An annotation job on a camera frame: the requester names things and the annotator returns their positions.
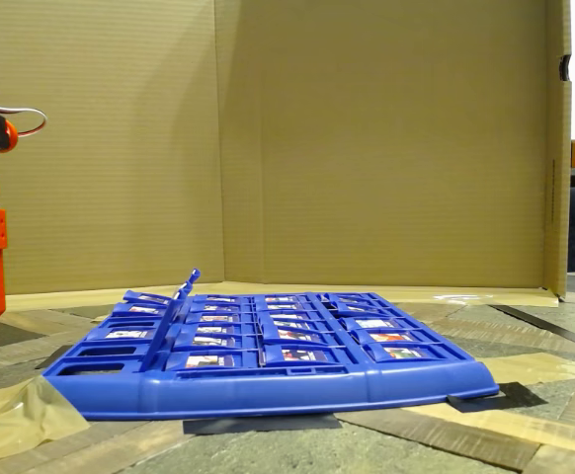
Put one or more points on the faded picture flip tile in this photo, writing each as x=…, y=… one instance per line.
x=208, y=361
x=156, y=350

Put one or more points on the claw character flip tile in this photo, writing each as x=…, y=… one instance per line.
x=280, y=299

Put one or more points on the Madame Vine flip tile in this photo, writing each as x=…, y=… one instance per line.
x=281, y=306

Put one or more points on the Ice Light flip tile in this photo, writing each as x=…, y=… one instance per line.
x=286, y=317

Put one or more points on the Thundershock flip tile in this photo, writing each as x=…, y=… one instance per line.
x=290, y=326

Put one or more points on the Beast Tamer character card tile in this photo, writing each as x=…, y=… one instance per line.
x=221, y=299

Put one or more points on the Safeguard flip tile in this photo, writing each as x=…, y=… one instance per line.
x=295, y=336

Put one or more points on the green villain flip tile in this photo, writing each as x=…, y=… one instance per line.
x=356, y=310

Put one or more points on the Zap character card tile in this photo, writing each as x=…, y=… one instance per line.
x=216, y=308

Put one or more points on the red character card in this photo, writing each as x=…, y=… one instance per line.
x=179, y=308
x=193, y=277

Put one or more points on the Eric Eagle character card tile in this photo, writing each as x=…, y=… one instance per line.
x=218, y=318

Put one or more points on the Atlantia character card tile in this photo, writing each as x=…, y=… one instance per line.
x=214, y=330

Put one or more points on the Ultrasonic flip tile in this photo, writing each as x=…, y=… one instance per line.
x=304, y=355

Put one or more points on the Mr Mist flip tile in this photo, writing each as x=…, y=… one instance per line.
x=374, y=324

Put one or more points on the Sir Stretch character card tile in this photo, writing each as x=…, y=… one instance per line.
x=207, y=341

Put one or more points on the Bubbles character flip tile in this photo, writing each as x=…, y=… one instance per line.
x=391, y=338

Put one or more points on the Stupendous flip tile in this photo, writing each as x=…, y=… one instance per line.
x=146, y=298

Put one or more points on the blue guess who game board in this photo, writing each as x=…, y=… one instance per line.
x=268, y=395

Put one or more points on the Dr Ion flip tile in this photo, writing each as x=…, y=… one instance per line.
x=141, y=310

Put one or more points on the Swamp character flip tile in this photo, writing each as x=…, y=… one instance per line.
x=403, y=353

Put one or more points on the Blasteroid flip tile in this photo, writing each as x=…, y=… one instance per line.
x=124, y=334

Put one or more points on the cardboard box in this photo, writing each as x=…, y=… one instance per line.
x=292, y=287

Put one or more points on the long black tape strip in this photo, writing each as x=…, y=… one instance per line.
x=554, y=331

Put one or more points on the flat brown tape patch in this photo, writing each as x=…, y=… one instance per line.
x=539, y=368

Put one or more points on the crumpled brown tape patch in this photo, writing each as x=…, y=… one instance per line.
x=11, y=419

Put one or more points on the brown cardboard box wall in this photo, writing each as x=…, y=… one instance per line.
x=366, y=148

